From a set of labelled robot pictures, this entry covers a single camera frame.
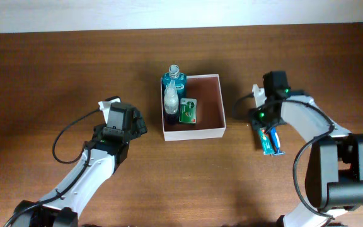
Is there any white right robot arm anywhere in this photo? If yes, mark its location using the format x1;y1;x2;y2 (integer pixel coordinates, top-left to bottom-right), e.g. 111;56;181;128
249;71;363;227

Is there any blue white toothbrush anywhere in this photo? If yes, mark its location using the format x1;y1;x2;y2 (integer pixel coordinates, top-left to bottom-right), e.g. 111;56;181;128
269;128;280;153

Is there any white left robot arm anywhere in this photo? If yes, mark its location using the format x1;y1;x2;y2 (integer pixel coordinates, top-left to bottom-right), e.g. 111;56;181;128
6;99;147;226

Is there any blue mouthwash bottle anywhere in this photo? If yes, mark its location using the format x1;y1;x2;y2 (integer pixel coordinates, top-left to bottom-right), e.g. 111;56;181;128
161;64;187;98

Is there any clear spray bottle dark liquid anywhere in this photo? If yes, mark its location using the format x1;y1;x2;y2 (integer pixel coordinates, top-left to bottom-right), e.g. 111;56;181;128
163;79;179;125

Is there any blue disposable razor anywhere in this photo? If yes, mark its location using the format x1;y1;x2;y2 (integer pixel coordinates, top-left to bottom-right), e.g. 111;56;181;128
271;132;285;156

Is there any Colgate toothpaste tube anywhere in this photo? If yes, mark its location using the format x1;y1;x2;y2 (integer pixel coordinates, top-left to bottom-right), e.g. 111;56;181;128
258;128;274;155

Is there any white cardboard box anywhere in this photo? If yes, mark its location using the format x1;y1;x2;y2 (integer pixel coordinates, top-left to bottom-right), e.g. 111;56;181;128
162;74;226;141

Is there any green soap bar pack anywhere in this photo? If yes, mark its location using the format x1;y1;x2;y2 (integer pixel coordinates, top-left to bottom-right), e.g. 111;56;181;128
179;98;197;124

